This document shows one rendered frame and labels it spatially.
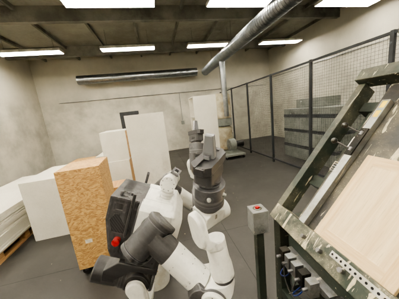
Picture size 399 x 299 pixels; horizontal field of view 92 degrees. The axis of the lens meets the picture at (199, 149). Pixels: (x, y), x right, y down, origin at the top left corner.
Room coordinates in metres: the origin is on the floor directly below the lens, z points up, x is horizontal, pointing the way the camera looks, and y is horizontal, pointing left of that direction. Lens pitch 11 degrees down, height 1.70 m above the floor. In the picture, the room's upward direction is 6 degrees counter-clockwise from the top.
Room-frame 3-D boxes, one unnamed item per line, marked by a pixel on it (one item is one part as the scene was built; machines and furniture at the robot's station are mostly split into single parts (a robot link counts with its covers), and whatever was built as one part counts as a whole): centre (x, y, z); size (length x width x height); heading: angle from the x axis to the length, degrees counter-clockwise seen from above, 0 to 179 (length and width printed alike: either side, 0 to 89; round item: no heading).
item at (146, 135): (3.55, 0.90, 0.88); 0.90 x 0.60 x 1.75; 12
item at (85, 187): (2.19, 1.36, 0.63); 0.50 x 0.42 x 1.25; 15
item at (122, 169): (4.98, 2.12, 0.36); 0.80 x 0.58 x 0.72; 12
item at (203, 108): (5.15, -0.20, 1.03); 0.60 x 0.58 x 2.05; 12
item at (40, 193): (3.27, 2.48, 0.48); 1.00 x 0.64 x 0.95; 12
